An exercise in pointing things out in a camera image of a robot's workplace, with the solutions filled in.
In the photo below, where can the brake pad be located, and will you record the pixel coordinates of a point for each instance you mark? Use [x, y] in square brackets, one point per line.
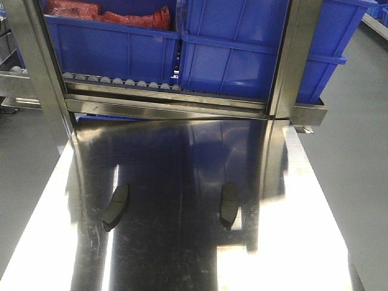
[229, 205]
[116, 208]

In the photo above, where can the roller conveyor track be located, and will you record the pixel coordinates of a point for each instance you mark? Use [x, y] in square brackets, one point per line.
[119, 81]

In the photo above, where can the right blue plastic bin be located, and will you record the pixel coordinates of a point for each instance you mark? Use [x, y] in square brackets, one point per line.
[231, 47]

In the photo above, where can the blue plastic bin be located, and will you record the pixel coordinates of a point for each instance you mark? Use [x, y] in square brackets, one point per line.
[116, 50]
[231, 47]

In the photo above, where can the left blue plastic bin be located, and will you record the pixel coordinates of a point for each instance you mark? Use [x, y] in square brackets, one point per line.
[116, 50]

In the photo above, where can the stainless steel rack frame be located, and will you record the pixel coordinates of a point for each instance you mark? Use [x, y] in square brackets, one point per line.
[43, 86]

